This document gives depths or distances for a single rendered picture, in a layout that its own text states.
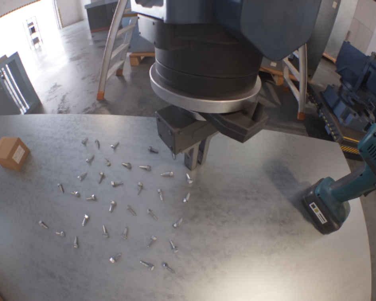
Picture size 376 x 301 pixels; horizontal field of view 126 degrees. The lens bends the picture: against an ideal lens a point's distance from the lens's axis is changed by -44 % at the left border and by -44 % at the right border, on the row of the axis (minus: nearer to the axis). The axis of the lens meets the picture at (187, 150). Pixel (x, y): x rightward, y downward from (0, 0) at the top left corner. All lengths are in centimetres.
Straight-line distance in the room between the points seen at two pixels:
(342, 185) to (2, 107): 174
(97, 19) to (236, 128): 574
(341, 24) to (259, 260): 649
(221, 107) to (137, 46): 228
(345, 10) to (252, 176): 644
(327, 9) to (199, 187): 239
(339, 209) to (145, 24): 42
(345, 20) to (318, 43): 419
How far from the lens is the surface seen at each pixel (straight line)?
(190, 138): 24
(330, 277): 44
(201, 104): 16
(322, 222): 40
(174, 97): 17
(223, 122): 18
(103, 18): 570
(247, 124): 18
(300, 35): 16
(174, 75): 17
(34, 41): 906
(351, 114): 179
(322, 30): 246
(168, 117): 22
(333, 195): 38
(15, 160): 56
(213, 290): 31
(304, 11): 16
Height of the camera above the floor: 95
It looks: 53 degrees down
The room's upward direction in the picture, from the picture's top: 4 degrees clockwise
